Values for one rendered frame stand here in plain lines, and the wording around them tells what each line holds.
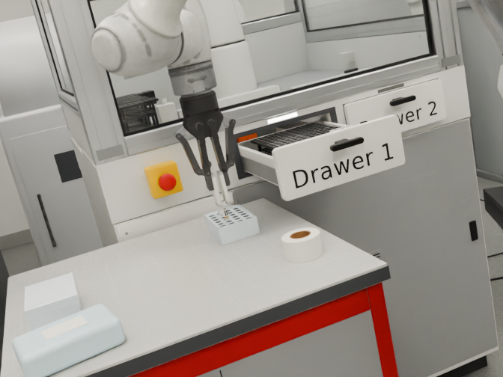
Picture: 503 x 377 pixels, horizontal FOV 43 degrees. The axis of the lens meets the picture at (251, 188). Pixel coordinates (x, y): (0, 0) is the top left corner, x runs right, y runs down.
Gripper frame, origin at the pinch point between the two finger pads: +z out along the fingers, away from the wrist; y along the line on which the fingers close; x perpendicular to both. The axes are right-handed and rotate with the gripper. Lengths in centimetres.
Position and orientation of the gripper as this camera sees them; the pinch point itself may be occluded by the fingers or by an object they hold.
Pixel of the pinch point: (218, 188)
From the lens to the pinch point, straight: 132.8
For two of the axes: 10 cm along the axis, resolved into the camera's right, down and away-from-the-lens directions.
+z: 2.1, 9.4, 2.5
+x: -2.8, -1.8, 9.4
